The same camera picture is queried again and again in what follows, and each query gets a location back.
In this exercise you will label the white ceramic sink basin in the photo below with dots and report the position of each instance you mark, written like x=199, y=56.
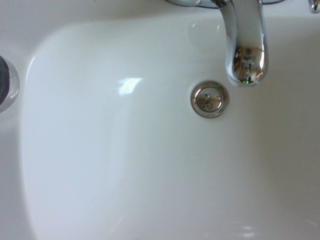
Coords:
x=125, y=150

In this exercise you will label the chrome sink drain stopper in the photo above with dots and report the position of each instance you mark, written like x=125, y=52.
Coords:
x=209, y=98

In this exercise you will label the chrome faucet spout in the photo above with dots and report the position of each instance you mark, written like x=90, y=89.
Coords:
x=246, y=50

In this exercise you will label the clear glass cup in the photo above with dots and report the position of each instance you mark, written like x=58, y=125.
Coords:
x=7, y=85

